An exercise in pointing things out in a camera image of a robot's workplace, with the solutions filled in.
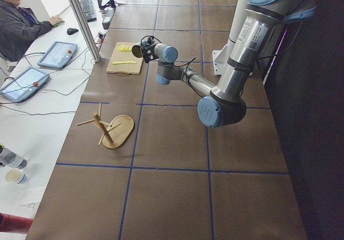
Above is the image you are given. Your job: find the bamboo cutting board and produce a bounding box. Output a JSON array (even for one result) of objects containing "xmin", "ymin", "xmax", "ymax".
[{"xmin": 105, "ymin": 42, "xmax": 143, "ymax": 75}]

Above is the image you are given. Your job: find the dark blue-grey mug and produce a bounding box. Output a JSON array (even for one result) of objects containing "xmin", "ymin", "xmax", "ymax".
[{"xmin": 131, "ymin": 44, "xmax": 142, "ymax": 58}]

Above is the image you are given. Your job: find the grey water bottle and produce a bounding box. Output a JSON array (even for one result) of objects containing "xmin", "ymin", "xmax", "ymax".
[{"xmin": 1, "ymin": 144, "xmax": 27, "ymax": 169}]

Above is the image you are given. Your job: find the black power strip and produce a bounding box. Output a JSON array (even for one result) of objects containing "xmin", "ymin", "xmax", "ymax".
[{"xmin": 102, "ymin": 8, "xmax": 116, "ymax": 30}]

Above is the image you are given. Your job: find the blue teach pendant tablet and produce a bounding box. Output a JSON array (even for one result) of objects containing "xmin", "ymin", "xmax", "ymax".
[
  {"xmin": 37, "ymin": 41, "xmax": 77, "ymax": 69},
  {"xmin": 1, "ymin": 67, "xmax": 50, "ymax": 103}
]

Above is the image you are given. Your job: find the paper cup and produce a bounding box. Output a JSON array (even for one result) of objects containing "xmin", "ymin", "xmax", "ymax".
[{"xmin": 5, "ymin": 168, "xmax": 28, "ymax": 185}]

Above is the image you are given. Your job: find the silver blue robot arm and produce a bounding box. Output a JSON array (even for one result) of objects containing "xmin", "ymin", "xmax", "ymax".
[{"xmin": 132, "ymin": 0, "xmax": 316, "ymax": 128}]

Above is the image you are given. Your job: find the black computer mouse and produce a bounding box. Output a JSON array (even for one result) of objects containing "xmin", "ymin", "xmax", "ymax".
[{"xmin": 67, "ymin": 27, "xmax": 78, "ymax": 36}]

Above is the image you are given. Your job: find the person in grey jacket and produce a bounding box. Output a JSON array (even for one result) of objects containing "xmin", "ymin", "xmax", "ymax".
[{"xmin": 1, "ymin": 0, "xmax": 63, "ymax": 62}]

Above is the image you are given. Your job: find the aluminium frame post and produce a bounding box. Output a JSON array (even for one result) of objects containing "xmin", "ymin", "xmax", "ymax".
[{"xmin": 69, "ymin": 0, "xmax": 101, "ymax": 63}]

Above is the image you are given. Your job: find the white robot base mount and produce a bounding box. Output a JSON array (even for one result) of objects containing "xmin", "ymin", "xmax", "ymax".
[{"xmin": 211, "ymin": 49, "xmax": 253, "ymax": 76}]

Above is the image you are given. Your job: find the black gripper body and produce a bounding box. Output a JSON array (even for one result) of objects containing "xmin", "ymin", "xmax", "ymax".
[{"xmin": 141, "ymin": 45, "xmax": 156, "ymax": 63}]

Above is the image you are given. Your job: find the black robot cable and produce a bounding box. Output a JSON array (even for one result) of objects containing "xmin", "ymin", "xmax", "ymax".
[{"xmin": 171, "ymin": 57, "xmax": 197, "ymax": 71}]

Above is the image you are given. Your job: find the red object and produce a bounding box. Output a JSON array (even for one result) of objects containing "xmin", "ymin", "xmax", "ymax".
[{"xmin": 1, "ymin": 213, "xmax": 33, "ymax": 234}]

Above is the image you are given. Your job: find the wooden cup storage rack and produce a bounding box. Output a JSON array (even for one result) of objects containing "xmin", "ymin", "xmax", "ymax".
[{"xmin": 77, "ymin": 103, "xmax": 134, "ymax": 150}]

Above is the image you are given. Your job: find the yellow plastic knife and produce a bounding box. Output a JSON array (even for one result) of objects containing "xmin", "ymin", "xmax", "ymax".
[{"xmin": 112, "ymin": 61, "xmax": 137, "ymax": 65}]

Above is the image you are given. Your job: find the black keyboard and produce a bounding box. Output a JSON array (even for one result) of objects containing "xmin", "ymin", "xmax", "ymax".
[{"xmin": 80, "ymin": 0, "xmax": 97, "ymax": 22}]

